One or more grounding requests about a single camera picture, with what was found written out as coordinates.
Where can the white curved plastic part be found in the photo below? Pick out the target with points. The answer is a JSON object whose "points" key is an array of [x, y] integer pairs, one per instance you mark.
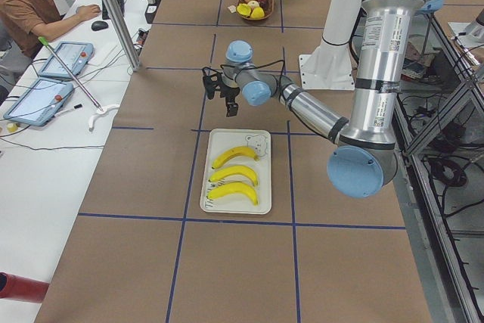
{"points": [[101, 111]]}

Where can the near blue teach pendant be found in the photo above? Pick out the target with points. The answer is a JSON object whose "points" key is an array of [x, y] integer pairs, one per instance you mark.
{"points": [[40, 102]]}

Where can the small paper tag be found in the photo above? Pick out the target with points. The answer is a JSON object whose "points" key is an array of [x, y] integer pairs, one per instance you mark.
{"points": [[232, 9]]}

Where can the black computer mouse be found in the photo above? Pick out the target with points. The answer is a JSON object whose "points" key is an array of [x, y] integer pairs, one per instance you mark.
{"points": [[99, 25]]}

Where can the woven brown basket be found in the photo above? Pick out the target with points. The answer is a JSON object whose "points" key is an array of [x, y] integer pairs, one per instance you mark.
{"points": [[254, 4]]}

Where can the red fire extinguisher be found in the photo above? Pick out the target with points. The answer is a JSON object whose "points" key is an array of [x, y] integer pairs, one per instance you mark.
{"points": [[14, 287]]}

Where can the yellow banana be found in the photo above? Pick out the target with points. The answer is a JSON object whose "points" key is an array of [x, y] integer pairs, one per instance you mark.
{"points": [[239, 151], [229, 171], [234, 188]]}

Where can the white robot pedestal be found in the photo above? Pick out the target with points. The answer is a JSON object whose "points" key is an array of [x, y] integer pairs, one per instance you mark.
{"points": [[329, 66]]}

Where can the yellow starfruit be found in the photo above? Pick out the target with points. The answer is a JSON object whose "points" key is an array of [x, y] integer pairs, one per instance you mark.
{"points": [[244, 10]]}

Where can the metal rod green tip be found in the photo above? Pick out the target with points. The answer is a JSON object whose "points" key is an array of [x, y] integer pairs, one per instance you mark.
{"points": [[44, 41]]}

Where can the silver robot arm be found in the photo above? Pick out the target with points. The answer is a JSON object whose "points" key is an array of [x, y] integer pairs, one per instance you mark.
{"points": [[357, 121]]}

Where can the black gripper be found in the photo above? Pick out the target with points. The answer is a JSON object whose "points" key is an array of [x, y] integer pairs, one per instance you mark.
{"points": [[229, 93]]}

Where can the far blue teach pendant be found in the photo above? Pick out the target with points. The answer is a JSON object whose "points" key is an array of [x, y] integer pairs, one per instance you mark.
{"points": [[75, 55]]}

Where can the person in brown shirt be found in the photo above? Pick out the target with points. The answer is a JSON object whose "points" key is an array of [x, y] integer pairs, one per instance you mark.
{"points": [[28, 20]]}

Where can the yellow pear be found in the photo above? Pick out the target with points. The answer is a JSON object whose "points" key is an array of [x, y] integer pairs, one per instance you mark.
{"points": [[257, 14]]}

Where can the aluminium frame post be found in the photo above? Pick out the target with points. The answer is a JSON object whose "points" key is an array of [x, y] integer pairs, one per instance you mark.
{"points": [[122, 32]]}

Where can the blue teach pendant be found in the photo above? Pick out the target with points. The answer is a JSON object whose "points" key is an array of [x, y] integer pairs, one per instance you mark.
{"points": [[40, 102], [75, 55]]}

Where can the white rectangular tray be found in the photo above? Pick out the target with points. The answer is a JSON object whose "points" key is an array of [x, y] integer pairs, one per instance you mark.
{"points": [[221, 140]]}

